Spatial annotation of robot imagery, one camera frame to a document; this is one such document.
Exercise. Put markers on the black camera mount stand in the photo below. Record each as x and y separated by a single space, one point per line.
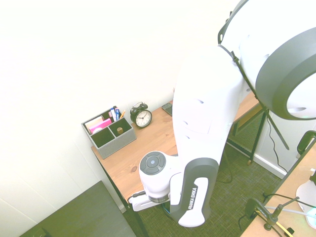
261 209

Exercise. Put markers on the orange pencil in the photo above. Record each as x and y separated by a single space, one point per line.
122 114

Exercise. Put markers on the black cabinet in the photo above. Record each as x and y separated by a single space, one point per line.
81 214

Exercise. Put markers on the blue and white marker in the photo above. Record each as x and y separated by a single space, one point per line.
112 114
117 114

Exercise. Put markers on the black clamp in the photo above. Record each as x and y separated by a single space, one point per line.
304 143

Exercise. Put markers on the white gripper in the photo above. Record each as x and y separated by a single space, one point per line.
145 205

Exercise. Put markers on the yellow tape strip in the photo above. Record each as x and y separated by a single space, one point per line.
284 228

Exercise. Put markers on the white lamp base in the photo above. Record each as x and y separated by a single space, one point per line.
306 190

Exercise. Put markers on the tan notepad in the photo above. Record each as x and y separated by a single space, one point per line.
93 122

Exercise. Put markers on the grey fabric desk organizer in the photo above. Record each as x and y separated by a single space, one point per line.
116 143

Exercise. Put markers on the black mesh desk panel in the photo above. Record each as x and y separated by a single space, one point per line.
247 137

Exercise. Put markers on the clear plastic tube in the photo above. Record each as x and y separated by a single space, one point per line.
288 210

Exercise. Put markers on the black twin-bell alarm clock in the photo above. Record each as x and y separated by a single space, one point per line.
142 117

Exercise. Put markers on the black metal desk frame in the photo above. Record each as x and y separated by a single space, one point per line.
116 187

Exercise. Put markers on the small gold cap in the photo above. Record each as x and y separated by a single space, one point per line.
120 130

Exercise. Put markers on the pink sticky note pad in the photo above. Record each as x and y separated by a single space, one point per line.
101 125

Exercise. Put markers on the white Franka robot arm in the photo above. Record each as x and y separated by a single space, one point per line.
205 111

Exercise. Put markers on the dark calculator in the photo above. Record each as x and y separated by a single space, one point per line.
168 108

